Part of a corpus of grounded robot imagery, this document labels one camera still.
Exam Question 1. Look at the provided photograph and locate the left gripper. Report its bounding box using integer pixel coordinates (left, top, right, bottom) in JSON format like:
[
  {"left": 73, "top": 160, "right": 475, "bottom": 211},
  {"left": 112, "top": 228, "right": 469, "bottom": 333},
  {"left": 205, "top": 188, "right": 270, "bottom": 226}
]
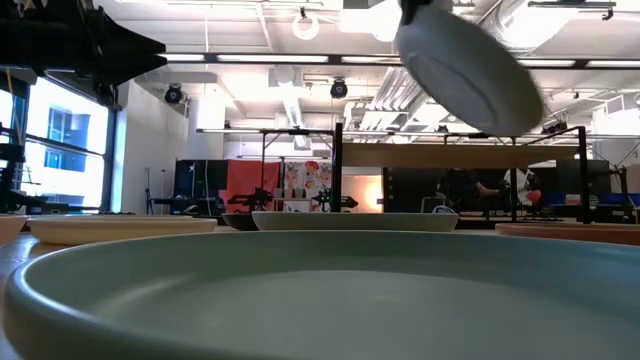
[{"left": 0, "top": 0, "right": 169, "bottom": 86}]

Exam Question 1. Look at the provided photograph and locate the pale green plate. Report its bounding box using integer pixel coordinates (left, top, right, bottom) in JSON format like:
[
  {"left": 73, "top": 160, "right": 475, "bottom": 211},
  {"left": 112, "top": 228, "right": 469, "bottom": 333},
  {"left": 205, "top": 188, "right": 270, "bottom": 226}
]
[{"left": 393, "top": 0, "right": 545, "bottom": 138}]

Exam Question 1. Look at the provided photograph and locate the off-white plate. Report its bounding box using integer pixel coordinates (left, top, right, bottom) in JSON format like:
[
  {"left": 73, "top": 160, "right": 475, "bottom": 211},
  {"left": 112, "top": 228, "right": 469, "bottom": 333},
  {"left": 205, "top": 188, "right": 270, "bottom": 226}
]
[{"left": 27, "top": 214, "right": 219, "bottom": 247}]

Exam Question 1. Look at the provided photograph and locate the beige plate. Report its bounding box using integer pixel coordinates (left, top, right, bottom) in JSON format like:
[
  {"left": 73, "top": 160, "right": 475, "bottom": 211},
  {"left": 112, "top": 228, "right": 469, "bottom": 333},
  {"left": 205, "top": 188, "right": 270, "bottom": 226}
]
[{"left": 251, "top": 210, "right": 460, "bottom": 233}]

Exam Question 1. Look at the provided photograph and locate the terracotta pink plate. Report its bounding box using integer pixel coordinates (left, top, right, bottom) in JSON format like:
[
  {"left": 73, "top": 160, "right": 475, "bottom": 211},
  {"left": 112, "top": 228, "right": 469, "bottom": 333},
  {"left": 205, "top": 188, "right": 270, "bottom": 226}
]
[{"left": 494, "top": 222, "right": 640, "bottom": 247}]

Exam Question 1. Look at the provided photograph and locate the teal green plate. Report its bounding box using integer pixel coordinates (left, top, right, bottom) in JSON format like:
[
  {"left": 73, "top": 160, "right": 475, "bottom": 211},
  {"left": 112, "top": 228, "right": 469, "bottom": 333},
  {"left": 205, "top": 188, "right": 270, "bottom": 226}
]
[{"left": 2, "top": 230, "right": 640, "bottom": 360}]

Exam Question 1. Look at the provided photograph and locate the large window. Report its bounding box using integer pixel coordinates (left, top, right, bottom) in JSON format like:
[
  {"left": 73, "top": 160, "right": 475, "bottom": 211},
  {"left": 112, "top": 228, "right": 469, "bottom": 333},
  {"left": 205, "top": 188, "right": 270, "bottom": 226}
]
[{"left": 0, "top": 74, "right": 111, "bottom": 212}]

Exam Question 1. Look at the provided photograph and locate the long ceiling light bar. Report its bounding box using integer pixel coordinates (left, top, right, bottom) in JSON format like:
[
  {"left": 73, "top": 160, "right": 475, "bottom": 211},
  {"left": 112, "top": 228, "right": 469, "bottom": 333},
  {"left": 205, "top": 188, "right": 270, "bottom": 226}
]
[{"left": 158, "top": 51, "right": 640, "bottom": 70}]

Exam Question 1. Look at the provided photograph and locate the red cloth banner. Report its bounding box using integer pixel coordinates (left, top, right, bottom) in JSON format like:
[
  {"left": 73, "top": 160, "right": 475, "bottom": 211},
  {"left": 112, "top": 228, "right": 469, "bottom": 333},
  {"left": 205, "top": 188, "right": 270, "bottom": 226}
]
[{"left": 225, "top": 159, "right": 281, "bottom": 214}]

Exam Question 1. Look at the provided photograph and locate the black perforated panel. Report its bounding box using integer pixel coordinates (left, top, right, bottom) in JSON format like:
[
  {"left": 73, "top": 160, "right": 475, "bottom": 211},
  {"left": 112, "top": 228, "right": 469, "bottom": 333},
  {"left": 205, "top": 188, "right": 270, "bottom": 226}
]
[{"left": 382, "top": 167, "right": 449, "bottom": 214}]

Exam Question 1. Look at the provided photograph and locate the floral poster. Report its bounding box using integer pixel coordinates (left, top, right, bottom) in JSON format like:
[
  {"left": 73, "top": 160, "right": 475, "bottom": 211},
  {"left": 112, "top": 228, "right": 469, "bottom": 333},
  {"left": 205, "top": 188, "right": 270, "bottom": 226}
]
[{"left": 282, "top": 160, "right": 334, "bottom": 214}]

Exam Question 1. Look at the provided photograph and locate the person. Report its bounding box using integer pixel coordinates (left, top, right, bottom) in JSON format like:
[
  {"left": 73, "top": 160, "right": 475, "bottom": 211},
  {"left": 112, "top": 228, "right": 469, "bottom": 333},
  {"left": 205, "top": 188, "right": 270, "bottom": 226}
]
[
  {"left": 502, "top": 167, "right": 545, "bottom": 216},
  {"left": 437, "top": 167, "right": 501, "bottom": 217}
]

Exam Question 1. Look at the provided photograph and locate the silver ventilation duct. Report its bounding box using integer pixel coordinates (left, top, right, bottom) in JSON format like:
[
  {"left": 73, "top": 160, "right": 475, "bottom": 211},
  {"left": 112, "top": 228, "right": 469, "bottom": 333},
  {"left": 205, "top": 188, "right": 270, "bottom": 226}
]
[{"left": 474, "top": 0, "right": 556, "bottom": 56}]

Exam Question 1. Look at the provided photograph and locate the white ring ceiling lamp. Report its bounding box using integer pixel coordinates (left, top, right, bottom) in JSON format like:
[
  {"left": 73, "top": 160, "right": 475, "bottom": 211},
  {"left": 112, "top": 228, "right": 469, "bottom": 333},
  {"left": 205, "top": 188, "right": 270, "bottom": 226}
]
[{"left": 291, "top": 12, "right": 321, "bottom": 42}]

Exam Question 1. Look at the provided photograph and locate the black ceiling track rail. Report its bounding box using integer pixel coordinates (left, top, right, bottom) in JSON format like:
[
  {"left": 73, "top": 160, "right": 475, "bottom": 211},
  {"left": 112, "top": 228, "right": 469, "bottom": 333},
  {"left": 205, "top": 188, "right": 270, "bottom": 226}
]
[{"left": 527, "top": 0, "right": 617, "bottom": 22}]

